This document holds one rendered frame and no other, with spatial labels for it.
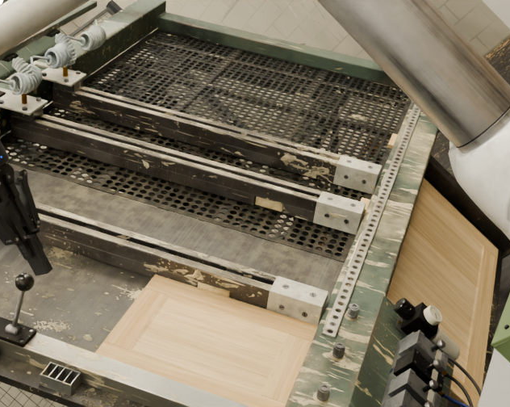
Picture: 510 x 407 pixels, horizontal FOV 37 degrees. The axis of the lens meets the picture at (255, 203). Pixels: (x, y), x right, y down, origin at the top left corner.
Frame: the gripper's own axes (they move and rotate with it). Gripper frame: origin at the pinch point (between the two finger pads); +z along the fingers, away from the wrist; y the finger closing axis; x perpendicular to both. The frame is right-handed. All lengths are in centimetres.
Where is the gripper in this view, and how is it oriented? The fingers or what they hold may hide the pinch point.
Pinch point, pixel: (35, 254)
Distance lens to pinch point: 136.7
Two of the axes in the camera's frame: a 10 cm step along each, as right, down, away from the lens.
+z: 3.7, 8.8, 3.1
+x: 8.6, -2.0, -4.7
